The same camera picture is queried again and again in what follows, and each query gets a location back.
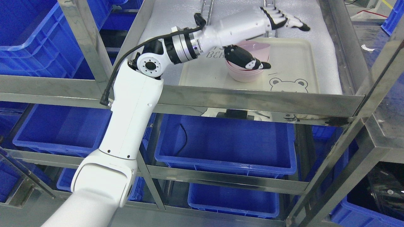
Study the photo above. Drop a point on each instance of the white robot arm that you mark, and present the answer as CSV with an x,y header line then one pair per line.
x,y
104,179

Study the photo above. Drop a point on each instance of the steel storage shelf rack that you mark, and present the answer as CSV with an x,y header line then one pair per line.
x,y
362,91

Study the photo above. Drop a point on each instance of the cream bear serving tray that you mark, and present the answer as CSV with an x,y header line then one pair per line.
x,y
292,69

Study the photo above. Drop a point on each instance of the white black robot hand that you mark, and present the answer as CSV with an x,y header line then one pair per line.
x,y
244,25

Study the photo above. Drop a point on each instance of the stacked pink bowls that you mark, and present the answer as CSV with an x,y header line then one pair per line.
x,y
243,75

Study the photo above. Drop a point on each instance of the pink plastic bowl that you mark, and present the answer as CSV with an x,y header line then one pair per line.
x,y
260,51

